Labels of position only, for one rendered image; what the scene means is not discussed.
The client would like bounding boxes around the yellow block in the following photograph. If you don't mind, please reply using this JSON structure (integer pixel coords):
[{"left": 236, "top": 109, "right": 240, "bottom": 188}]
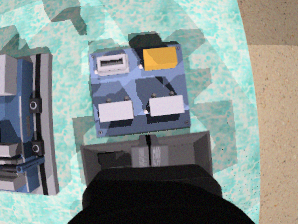
[{"left": 143, "top": 47, "right": 178, "bottom": 71}]

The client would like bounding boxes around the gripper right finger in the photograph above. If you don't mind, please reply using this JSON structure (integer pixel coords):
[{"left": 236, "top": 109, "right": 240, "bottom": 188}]
[{"left": 148, "top": 134, "right": 169, "bottom": 167}]

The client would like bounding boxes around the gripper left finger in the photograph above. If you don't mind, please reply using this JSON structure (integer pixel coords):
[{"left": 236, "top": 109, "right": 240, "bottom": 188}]
[{"left": 131, "top": 135, "right": 149, "bottom": 168}]

